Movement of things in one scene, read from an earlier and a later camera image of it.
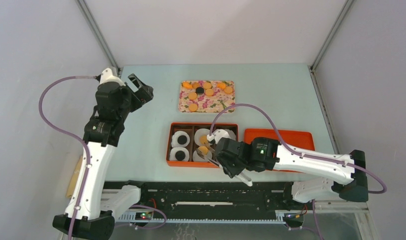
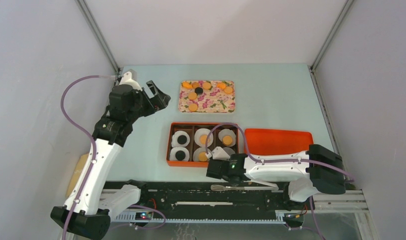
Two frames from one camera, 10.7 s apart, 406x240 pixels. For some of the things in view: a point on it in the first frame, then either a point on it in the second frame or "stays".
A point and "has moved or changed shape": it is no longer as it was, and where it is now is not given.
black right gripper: x=231 y=173 to x=227 y=161
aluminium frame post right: x=344 y=8 stays
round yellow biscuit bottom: x=193 y=107 stays
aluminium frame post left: x=86 y=11 stays
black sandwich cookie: x=180 y=155 stays
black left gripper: x=142 y=95 to x=159 y=102
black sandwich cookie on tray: x=199 y=90 stays
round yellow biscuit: x=209 y=92 has moved or changed shape
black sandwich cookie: x=182 y=139 stays
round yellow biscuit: x=203 y=139 stays
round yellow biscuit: x=203 y=149 to x=203 y=156
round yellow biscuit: x=192 y=95 stays
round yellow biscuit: x=228 y=90 stays
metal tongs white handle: x=244 y=177 has moved or changed shape
